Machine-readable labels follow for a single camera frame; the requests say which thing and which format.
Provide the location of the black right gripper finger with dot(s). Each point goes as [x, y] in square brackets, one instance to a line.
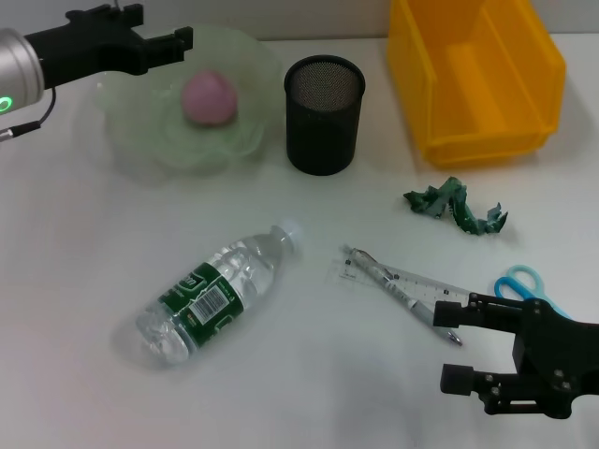
[456, 379]
[449, 314]

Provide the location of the yellow plastic bin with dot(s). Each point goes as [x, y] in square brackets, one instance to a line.
[477, 93]

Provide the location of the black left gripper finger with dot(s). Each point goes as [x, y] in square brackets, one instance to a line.
[131, 14]
[180, 42]

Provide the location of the blue scissors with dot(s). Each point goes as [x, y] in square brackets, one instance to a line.
[507, 285]

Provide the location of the black mesh pen holder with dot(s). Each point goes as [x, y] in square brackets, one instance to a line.
[323, 126]

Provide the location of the green plastic wrapper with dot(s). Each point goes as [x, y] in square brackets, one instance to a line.
[433, 198]

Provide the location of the pink peach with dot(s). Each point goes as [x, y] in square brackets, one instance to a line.
[208, 96]

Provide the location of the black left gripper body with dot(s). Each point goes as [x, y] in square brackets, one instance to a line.
[93, 47]

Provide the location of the clear green-label water bottle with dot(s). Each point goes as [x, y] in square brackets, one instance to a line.
[210, 299]

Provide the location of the clear plastic ruler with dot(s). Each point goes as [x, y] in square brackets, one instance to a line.
[421, 283]

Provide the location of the grey ballpoint pen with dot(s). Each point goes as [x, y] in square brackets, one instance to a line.
[398, 292]

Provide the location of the pale green glass fruit plate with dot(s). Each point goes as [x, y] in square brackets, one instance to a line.
[154, 135]

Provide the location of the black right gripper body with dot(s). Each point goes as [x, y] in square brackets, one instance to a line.
[561, 355]

